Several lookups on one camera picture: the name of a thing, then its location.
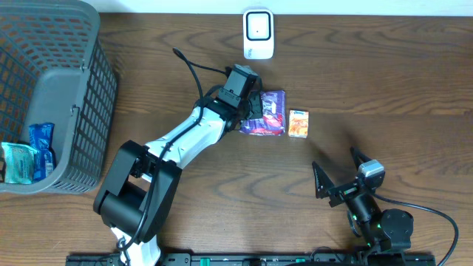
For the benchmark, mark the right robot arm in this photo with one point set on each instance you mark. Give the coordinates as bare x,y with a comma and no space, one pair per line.
385,231

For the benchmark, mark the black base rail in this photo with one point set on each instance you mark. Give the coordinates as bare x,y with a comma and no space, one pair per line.
323,258

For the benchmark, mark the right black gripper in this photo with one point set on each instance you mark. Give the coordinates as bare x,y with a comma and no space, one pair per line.
344,190

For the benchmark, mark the teal wet wipes packet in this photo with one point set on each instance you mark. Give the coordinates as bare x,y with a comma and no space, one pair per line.
20,163

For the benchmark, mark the orange tissue pack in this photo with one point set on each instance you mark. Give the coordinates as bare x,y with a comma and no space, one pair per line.
298,123

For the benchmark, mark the blue snack packet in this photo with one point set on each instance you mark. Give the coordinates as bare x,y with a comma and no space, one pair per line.
41,140

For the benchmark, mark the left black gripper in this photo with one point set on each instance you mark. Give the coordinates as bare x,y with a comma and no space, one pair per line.
255,106

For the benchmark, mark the grey plastic mesh basket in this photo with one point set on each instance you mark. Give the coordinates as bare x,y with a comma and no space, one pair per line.
54,70

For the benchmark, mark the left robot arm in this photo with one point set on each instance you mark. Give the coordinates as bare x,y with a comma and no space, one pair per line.
136,195

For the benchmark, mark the purple sanitary pad pack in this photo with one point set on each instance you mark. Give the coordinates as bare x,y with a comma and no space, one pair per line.
272,122

